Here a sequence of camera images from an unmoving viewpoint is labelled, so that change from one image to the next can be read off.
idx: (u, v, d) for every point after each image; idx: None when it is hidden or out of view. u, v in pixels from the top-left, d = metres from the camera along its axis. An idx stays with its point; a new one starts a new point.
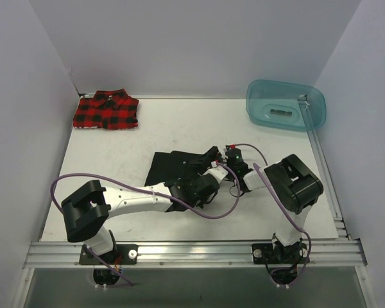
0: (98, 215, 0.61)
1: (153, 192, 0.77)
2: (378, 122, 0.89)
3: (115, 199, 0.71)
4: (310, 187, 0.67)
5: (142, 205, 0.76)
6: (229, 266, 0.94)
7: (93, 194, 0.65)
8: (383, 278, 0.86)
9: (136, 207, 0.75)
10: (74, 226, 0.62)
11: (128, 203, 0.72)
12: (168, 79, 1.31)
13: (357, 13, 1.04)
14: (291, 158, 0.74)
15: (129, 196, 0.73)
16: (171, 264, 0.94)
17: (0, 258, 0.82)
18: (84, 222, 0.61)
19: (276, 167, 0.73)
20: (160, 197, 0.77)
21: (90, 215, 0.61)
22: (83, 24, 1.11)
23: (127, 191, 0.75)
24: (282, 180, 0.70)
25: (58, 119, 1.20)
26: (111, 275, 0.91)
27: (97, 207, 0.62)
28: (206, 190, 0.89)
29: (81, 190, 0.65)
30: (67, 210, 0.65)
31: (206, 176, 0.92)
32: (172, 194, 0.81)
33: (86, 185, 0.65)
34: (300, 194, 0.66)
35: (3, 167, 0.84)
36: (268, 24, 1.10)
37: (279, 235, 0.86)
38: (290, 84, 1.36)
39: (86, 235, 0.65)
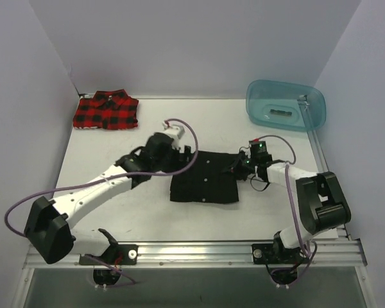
0: (58, 227, 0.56)
1: (105, 178, 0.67)
2: (378, 122, 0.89)
3: (68, 205, 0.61)
4: (337, 213, 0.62)
5: (101, 197, 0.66)
6: (229, 266, 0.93)
7: (47, 211, 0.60)
8: (384, 278, 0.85)
9: (96, 203, 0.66)
10: (44, 248, 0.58)
11: (85, 202, 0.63)
12: (168, 80, 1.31)
13: (356, 13, 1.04)
14: (330, 178, 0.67)
15: (82, 196, 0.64)
16: (172, 264, 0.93)
17: (0, 258, 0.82)
18: (51, 240, 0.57)
19: (312, 181, 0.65)
20: (115, 180, 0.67)
21: (52, 231, 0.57)
22: (83, 24, 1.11)
23: (77, 192, 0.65)
24: (312, 197, 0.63)
25: (57, 119, 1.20)
26: (111, 275, 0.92)
27: (54, 221, 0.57)
28: (161, 149, 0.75)
29: (31, 214, 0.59)
30: (31, 238, 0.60)
31: (153, 135, 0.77)
32: (129, 171, 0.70)
33: (34, 208, 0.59)
34: (323, 217, 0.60)
35: (2, 166, 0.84)
36: (268, 24, 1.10)
37: (283, 237, 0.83)
38: (290, 84, 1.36)
39: (65, 250, 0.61)
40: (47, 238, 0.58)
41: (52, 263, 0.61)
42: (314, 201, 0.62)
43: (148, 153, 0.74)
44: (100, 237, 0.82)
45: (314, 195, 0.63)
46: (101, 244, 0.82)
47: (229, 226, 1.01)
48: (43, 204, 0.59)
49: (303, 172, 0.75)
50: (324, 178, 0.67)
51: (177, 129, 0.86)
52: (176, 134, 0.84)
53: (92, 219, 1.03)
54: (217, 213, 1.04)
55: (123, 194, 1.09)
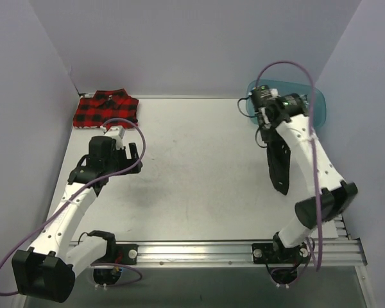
0: (52, 266, 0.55)
1: (68, 200, 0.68)
2: (378, 121, 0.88)
3: (47, 244, 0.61)
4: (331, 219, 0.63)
5: (76, 218, 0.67)
6: (229, 266, 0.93)
7: (30, 260, 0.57)
8: (384, 278, 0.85)
9: (72, 226, 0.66)
10: (51, 291, 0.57)
11: (63, 231, 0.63)
12: (169, 80, 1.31)
13: (357, 13, 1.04)
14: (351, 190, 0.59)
15: (56, 228, 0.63)
16: (171, 264, 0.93)
17: None
18: (52, 281, 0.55)
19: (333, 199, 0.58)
20: (79, 197, 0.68)
21: (47, 274, 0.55)
22: (83, 24, 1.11)
23: (49, 226, 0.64)
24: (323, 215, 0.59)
25: (57, 119, 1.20)
26: (111, 275, 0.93)
27: (44, 262, 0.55)
28: (106, 149, 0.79)
29: (17, 273, 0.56)
30: (31, 290, 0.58)
31: (91, 140, 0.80)
32: (86, 181, 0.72)
33: (14, 267, 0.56)
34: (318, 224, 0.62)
35: (2, 165, 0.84)
36: (268, 24, 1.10)
37: (282, 237, 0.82)
38: (291, 85, 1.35)
39: (70, 282, 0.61)
40: (46, 282, 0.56)
41: (65, 299, 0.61)
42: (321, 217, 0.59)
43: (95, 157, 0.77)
44: (98, 242, 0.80)
45: (326, 212, 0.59)
46: (101, 247, 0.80)
47: (229, 225, 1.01)
48: (20, 258, 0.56)
49: (326, 171, 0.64)
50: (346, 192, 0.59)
51: (117, 128, 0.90)
52: (117, 134, 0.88)
53: (93, 219, 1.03)
54: (217, 213, 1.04)
55: (123, 193, 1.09)
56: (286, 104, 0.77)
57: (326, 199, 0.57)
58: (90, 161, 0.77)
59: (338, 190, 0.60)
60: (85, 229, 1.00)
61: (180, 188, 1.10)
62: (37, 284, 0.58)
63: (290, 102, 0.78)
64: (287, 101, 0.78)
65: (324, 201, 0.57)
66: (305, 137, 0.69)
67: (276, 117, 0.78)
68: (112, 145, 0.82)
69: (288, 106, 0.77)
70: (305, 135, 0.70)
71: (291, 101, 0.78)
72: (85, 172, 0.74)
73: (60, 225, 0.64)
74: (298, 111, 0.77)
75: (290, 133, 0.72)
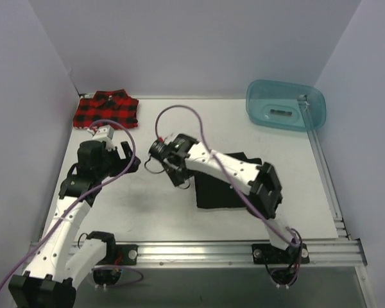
0: (50, 289, 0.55)
1: (61, 217, 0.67)
2: (378, 122, 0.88)
3: (43, 265, 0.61)
4: (276, 195, 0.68)
5: (70, 235, 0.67)
6: (229, 266, 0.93)
7: (27, 283, 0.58)
8: (384, 278, 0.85)
9: (68, 243, 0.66)
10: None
11: (58, 251, 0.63)
12: (168, 81, 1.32)
13: (356, 13, 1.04)
14: (269, 169, 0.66)
15: (51, 249, 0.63)
16: (172, 264, 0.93)
17: None
18: (52, 302, 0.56)
19: (261, 186, 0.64)
20: (72, 213, 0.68)
21: (47, 296, 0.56)
22: (83, 25, 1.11)
23: (43, 247, 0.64)
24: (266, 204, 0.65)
25: (57, 120, 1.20)
26: (111, 275, 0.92)
27: (42, 287, 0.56)
28: (96, 156, 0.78)
29: (17, 296, 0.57)
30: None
31: (82, 145, 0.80)
32: (78, 194, 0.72)
33: (13, 292, 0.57)
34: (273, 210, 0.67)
35: (2, 166, 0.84)
36: (268, 24, 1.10)
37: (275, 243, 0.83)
38: (290, 85, 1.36)
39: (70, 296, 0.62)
40: (46, 302, 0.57)
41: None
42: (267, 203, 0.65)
43: (85, 165, 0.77)
44: (97, 244, 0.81)
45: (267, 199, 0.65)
46: (101, 249, 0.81)
47: (227, 226, 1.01)
48: (17, 283, 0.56)
49: (242, 167, 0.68)
50: (267, 172, 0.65)
51: (105, 129, 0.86)
52: (106, 136, 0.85)
53: (93, 219, 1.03)
54: (217, 214, 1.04)
55: (124, 194, 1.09)
56: (178, 145, 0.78)
57: (255, 189, 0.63)
58: (81, 169, 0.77)
59: (260, 175, 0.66)
60: (85, 229, 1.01)
61: (180, 188, 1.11)
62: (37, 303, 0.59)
63: (179, 142, 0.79)
64: (177, 143, 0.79)
65: (256, 193, 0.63)
66: (207, 156, 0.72)
67: (179, 158, 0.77)
68: (103, 149, 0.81)
69: (179, 147, 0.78)
70: (206, 154, 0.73)
71: (180, 140, 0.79)
72: (76, 185, 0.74)
73: (55, 244, 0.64)
74: (190, 142, 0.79)
75: (197, 163, 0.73)
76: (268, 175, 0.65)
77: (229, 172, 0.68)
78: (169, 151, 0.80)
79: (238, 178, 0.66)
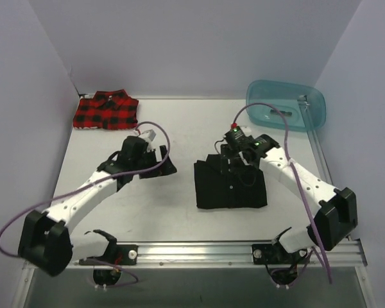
0: (57, 234, 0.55)
1: (92, 182, 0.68)
2: (378, 122, 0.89)
3: (62, 213, 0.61)
4: (346, 229, 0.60)
5: (92, 200, 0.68)
6: (229, 267, 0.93)
7: (40, 222, 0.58)
8: (384, 278, 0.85)
9: (88, 206, 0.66)
10: (45, 262, 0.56)
11: (79, 206, 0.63)
12: (168, 81, 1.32)
13: (356, 14, 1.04)
14: (349, 196, 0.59)
15: (74, 202, 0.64)
16: (171, 264, 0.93)
17: None
18: (52, 249, 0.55)
19: (334, 208, 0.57)
20: (103, 183, 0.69)
21: (52, 240, 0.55)
22: (83, 25, 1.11)
23: (68, 199, 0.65)
24: (333, 229, 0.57)
25: (57, 120, 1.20)
26: (111, 275, 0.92)
27: (51, 230, 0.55)
28: (138, 150, 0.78)
29: (24, 230, 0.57)
30: (27, 256, 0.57)
31: (128, 137, 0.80)
32: (112, 172, 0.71)
33: (25, 222, 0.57)
34: (337, 239, 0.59)
35: (2, 166, 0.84)
36: (268, 24, 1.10)
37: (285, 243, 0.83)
38: (290, 85, 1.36)
39: (66, 256, 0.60)
40: (46, 249, 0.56)
41: (56, 274, 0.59)
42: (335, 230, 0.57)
43: (126, 154, 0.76)
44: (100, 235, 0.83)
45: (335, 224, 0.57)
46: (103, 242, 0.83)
47: (226, 227, 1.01)
48: (33, 217, 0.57)
49: (318, 185, 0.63)
50: (345, 198, 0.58)
51: (147, 132, 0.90)
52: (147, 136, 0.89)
53: (93, 219, 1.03)
54: (217, 215, 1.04)
55: (123, 194, 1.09)
56: (258, 144, 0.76)
57: (326, 210, 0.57)
58: (121, 158, 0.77)
59: (335, 199, 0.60)
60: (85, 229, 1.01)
61: (180, 188, 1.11)
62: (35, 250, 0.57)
63: (259, 140, 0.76)
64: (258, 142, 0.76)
65: (325, 214, 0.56)
66: (284, 163, 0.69)
67: (256, 158, 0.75)
68: (144, 147, 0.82)
69: (260, 145, 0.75)
70: (284, 161, 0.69)
71: (261, 140, 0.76)
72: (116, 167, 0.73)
73: (78, 200, 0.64)
74: (272, 145, 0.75)
75: (271, 167, 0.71)
76: (346, 202, 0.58)
77: (303, 185, 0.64)
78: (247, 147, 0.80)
79: (310, 195, 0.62)
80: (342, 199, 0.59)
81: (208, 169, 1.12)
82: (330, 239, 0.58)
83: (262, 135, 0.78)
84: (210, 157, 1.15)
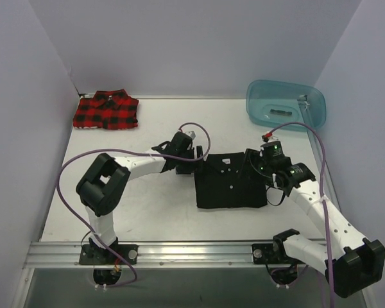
0: (121, 174, 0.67)
1: (149, 154, 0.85)
2: (378, 122, 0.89)
3: (126, 163, 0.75)
4: (366, 280, 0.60)
5: (144, 168, 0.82)
6: (228, 266, 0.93)
7: (107, 164, 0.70)
8: (384, 278, 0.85)
9: (140, 169, 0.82)
10: (102, 196, 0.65)
11: (138, 164, 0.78)
12: (168, 81, 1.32)
13: (356, 14, 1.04)
14: (378, 249, 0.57)
15: (136, 160, 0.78)
16: (171, 264, 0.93)
17: (0, 259, 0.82)
18: (112, 186, 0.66)
19: (358, 258, 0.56)
20: (156, 158, 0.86)
21: (115, 179, 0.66)
22: (83, 24, 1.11)
23: (130, 156, 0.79)
24: (353, 279, 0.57)
25: (57, 119, 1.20)
26: (111, 275, 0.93)
27: (118, 170, 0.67)
28: (185, 144, 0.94)
29: (95, 165, 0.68)
30: (86, 189, 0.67)
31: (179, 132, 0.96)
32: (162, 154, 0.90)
33: (97, 158, 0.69)
34: (354, 288, 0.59)
35: (2, 166, 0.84)
36: (268, 24, 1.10)
37: (290, 249, 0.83)
38: (291, 85, 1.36)
39: (115, 200, 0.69)
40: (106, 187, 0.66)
41: (101, 213, 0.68)
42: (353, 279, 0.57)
43: (174, 146, 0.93)
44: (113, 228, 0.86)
45: (354, 274, 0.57)
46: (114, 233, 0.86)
47: (226, 227, 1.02)
48: (105, 157, 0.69)
49: (346, 229, 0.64)
50: (372, 250, 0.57)
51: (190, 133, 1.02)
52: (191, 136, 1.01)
53: None
54: (217, 215, 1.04)
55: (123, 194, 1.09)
56: (293, 172, 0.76)
57: (348, 258, 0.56)
58: (169, 148, 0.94)
59: (362, 249, 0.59)
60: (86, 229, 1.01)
61: (180, 188, 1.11)
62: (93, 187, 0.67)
63: (295, 168, 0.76)
64: (292, 169, 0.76)
65: (345, 261, 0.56)
66: (316, 198, 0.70)
67: (288, 185, 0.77)
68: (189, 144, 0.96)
69: (295, 173, 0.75)
70: (316, 196, 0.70)
71: (298, 169, 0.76)
72: (164, 152, 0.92)
73: (138, 160, 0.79)
74: (307, 176, 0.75)
75: (301, 198, 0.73)
76: (373, 256, 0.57)
77: (331, 226, 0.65)
78: (281, 169, 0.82)
79: (337, 238, 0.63)
80: (370, 250, 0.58)
81: (208, 169, 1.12)
82: (345, 285, 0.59)
83: (299, 163, 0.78)
84: (211, 157, 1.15)
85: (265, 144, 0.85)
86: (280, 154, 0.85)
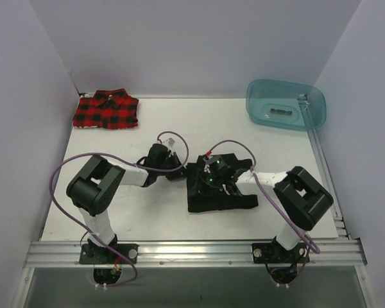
0: (118, 171, 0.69)
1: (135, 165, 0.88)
2: (378, 122, 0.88)
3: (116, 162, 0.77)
4: (322, 204, 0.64)
5: (129, 176, 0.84)
6: (229, 265, 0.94)
7: (101, 165, 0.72)
8: (384, 278, 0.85)
9: (126, 178, 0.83)
10: (97, 192, 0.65)
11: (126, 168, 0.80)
12: (168, 80, 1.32)
13: (357, 13, 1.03)
14: (299, 171, 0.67)
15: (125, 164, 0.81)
16: (171, 264, 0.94)
17: None
18: (108, 182, 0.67)
19: (289, 184, 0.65)
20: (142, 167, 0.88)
21: (111, 176, 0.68)
22: (83, 23, 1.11)
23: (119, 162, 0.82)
24: (296, 199, 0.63)
25: (57, 119, 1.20)
26: (111, 274, 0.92)
27: (113, 167, 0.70)
28: (161, 156, 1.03)
29: (88, 165, 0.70)
30: (79, 188, 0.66)
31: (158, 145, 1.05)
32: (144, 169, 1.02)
33: (91, 159, 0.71)
34: (311, 211, 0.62)
35: (2, 166, 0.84)
36: (269, 24, 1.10)
37: (281, 240, 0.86)
38: (291, 84, 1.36)
39: (108, 200, 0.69)
40: (101, 183, 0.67)
41: (95, 213, 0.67)
42: (300, 203, 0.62)
43: (151, 160, 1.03)
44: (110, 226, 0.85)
45: (297, 197, 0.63)
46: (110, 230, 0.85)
47: (226, 226, 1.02)
48: (98, 158, 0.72)
49: (274, 176, 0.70)
50: (297, 174, 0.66)
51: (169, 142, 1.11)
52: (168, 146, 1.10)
53: None
54: (217, 215, 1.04)
55: (123, 193, 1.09)
56: None
57: (281, 187, 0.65)
58: (148, 162, 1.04)
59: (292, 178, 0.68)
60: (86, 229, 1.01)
61: (181, 188, 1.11)
62: (86, 185, 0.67)
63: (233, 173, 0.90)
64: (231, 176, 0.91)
65: (280, 190, 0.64)
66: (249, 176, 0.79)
67: None
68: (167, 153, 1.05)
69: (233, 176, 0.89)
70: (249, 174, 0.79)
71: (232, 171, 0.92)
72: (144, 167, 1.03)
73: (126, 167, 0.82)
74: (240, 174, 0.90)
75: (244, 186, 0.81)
76: (299, 177, 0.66)
77: (262, 180, 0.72)
78: None
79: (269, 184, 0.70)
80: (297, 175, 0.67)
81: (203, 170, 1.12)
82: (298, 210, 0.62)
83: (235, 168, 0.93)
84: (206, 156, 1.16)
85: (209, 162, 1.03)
86: (222, 167, 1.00)
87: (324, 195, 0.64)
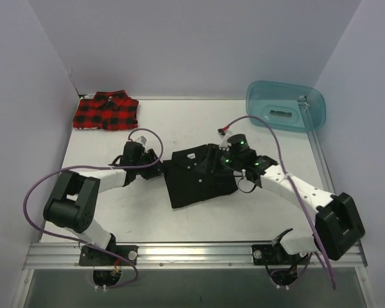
0: (92, 183, 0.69)
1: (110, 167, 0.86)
2: (378, 123, 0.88)
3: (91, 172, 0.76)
4: (353, 237, 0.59)
5: (108, 181, 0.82)
6: (229, 267, 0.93)
7: (73, 179, 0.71)
8: None
9: (104, 183, 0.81)
10: (76, 212, 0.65)
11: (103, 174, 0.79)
12: (168, 81, 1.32)
13: (356, 15, 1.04)
14: (347, 201, 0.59)
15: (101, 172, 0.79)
16: (172, 265, 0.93)
17: None
18: (86, 198, 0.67)
19: (332, 214, 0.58)
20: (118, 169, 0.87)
21: (87, 190, 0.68)
22: (84, 25, 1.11)
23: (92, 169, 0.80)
24: (335, 233, 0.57)
25: (57, 120, 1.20)
26: (111, 276, 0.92)
27: (86, 181, 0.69)
28: (137, 152, 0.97)
29: (58, 185, 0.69)
30: (56, 210, 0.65)
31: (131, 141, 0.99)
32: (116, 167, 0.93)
33: (60, 178, 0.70)
34: (344, 246, 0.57)
35: (2, 166, 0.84)
36: (268, 25, 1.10)
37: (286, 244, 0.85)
38: (290, 85, 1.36)
39: (90, 213, 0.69)
40: (79, 201, 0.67)
41: (80, 231, 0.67)
42: (338, 237, 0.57)
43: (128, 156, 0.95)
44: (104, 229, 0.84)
45: (336, 230, 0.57)
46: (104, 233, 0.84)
47: (226, 228, 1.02)
48: (66, 173, 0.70)
49: (315, 192, 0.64)
50: (343, 203, 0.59)
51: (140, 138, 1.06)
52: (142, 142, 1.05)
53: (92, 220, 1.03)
54: (217, 215, 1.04)
55: (123, 194, 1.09)
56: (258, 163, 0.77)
57: (324, 215, 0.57)
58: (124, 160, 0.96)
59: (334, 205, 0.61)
60: None
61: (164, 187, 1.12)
62: (63, 205, 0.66)
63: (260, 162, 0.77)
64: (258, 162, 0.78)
65: (323, 219, 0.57)
66: (282, 177, 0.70)
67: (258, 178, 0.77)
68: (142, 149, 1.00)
69: (259, 166, 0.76)
70: (282, 174, 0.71)
71: (262, 160, 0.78)
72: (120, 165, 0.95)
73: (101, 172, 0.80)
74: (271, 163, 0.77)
75: (270, 182, 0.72)
76: (344, 206, 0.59)
77: (301, 194, 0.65)
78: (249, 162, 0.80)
79: (308, 201, 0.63)
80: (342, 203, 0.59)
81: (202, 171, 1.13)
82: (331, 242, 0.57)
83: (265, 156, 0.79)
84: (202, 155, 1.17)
85: (231, 140, 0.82)
86: (246, 150, 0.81)
87: (358, 229, 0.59)
